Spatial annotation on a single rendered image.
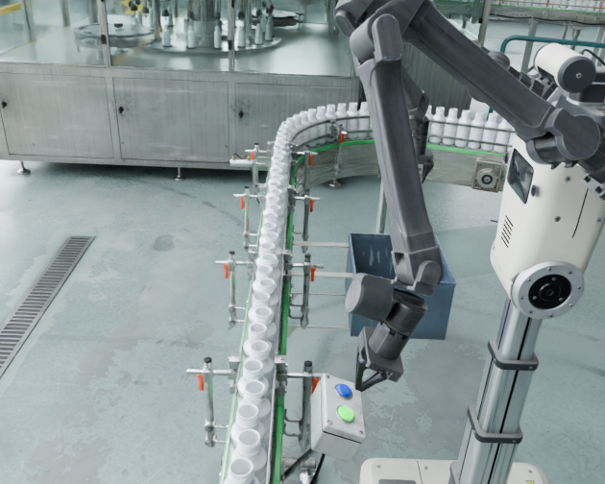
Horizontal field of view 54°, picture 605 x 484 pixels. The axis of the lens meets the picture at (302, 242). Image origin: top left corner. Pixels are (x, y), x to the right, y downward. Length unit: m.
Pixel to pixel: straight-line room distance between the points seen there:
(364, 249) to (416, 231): 1.17
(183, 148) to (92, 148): 0.72
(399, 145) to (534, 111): 0.25
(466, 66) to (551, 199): 0.41
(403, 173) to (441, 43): 0.22
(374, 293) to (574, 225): 0.58
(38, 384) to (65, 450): 0.45
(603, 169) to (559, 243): 0.28
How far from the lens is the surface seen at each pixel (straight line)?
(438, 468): 2.26
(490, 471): 1.90
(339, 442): 1.14
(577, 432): 2.97
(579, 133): 1.12
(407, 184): 0.97
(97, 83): 4.84
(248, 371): 1.14
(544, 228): 1.37
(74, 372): 3.06
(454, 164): 2.95
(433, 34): 1.03
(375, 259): 2.16
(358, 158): 2.93
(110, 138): 4.94
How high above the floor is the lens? 1.91
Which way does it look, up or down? 28 degrees down
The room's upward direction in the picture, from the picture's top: 3 degrees clockwise
